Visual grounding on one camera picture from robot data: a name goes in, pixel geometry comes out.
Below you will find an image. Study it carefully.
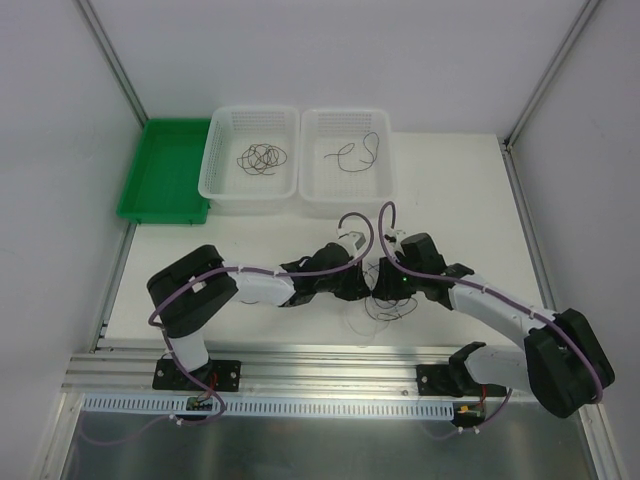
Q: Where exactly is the white slotted cable duct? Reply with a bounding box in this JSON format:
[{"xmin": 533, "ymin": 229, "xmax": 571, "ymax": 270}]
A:
[{"xmin": 82, "ymin": 394, "xmax": 454, "ymax": 422}]

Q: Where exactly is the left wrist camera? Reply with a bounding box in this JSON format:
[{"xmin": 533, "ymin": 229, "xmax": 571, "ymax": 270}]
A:
[{"xmin": 337, "ymin": 228, "xmax": 368, "ymax": 256}]

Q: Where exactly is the right aluminium frame post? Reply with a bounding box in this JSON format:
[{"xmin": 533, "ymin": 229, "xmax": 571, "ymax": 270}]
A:
[{"xmin": 503, "ymin": 0, "xmax": 603, "ymax": 151}]

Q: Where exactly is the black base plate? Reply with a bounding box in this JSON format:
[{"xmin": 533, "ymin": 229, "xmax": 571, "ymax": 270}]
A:
[
  {"xmin": 416, "ymin": 364, "xmax": 462, "ymax": 398},
  {"xmin": 152, "ymin": 358, "xmax": 242, "ymax": 392}
]

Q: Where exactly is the left aluminium frame post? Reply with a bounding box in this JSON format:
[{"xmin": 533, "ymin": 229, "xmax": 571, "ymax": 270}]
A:
[{"xmin": 73, "ymin": 0, "xmax": 149, "ymax": 128}]

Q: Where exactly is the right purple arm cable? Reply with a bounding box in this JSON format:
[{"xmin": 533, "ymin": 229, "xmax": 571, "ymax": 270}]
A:
[{"xmin": 377, "ymin": 201, "xmax": 604, "ymax": 404}]

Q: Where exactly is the purple white wire bundle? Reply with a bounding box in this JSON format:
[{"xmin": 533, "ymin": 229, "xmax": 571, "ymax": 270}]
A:
[{"xmin": 344, "ymin": 259, "xmax": 421, "ymax": 346}]

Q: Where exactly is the left white plastic basket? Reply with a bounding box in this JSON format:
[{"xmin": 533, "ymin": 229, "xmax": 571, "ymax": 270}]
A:
[{"xmin": 198, "ymin": 105, "xmax": 300, "ymax": 215}]

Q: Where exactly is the green plastic tray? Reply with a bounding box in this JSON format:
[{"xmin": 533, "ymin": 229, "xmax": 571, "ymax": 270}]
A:
[{"xmin": 117, "ymin": 118, "xmax": 210, "ymax": 225}]

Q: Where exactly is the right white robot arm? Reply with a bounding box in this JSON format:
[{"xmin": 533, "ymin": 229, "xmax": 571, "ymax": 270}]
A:
[{"xmin": 374, "ymin": 229, "xmax": 615, "ymax": 418}]

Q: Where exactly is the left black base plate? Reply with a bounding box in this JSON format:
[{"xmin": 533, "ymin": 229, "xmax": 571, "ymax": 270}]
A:
[{"xmin": 152, "ymin": 358, "xmax": 242, "ymax": 392}]

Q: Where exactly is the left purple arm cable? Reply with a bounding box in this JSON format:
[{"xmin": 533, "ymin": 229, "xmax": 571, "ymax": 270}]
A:
[{"xmin": 148, "ymin": 212, "xmax": 374, "ymax": 396}]

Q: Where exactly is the aluminium mounting rail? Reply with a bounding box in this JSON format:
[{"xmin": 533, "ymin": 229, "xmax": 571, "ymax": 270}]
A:
[{"xmin": 62, "ymin": 339, "xmax": 456, "ymax": 399}]

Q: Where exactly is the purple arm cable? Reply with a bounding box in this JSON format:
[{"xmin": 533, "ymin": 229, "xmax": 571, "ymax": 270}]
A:
[
  {"xmin": 377, "ymin": 201, "xmax": 604, "ymax": 404},
  {"xmin": 148, "ymin": 212, "xmax": 374, "ymax": 396}
]

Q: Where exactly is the right white plastic basket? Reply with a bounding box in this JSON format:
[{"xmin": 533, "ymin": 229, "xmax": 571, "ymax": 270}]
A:
[{"xmin": 298, "ymin": 108, "xmax": 397, "ymax": 219}]

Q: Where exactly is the dark wire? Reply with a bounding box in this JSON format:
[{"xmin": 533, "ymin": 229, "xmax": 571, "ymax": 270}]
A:
[{"xmin": 323, "ymin": 131, "xmax": 381, "ymax": 173}]

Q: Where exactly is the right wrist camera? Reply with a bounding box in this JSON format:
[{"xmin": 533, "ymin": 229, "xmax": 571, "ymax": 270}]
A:
[{"xmin": 383, "ymin": 226, "xmax": 407, "ymax": 250}]

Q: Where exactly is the white plastic basket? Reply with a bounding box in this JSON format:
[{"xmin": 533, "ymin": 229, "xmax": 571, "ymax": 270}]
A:
[
  {"xmin": 198, "ymin": 105, "xmax": 300, "ymax": 215},
  {"xmin": 298, "ymin": 108, "xmax": 397, "ymax": 219}
]

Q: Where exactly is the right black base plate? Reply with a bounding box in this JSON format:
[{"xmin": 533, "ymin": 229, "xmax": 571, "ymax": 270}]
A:
[{"xmin": 416, "ymin": 364, "xmax": 462, "ymax": 398}]

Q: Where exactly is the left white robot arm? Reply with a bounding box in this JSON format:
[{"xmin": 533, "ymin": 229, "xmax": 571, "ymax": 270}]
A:
[{"xmin": 147, "ymin": 242, "xmax": 370, "ymax": 390}]

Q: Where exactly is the aluminium frame post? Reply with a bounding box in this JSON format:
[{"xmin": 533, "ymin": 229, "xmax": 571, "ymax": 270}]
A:
[
  {"xmin": 73, "ymin": 0, "xmax": 149, "ymax": 128},
  {"xmin": 503, "ymin": 0, "xmax": 603, "ymax": 151}
]

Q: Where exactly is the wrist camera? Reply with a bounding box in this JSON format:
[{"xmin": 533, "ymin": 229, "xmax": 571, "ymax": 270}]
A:
[
  {"xmin": 383, "ymin": 226, "xmax": 407, "ymax": 250},
  {"xmin": 337, "ymin": 228, "xmax": 368, "ymax": 256}
]

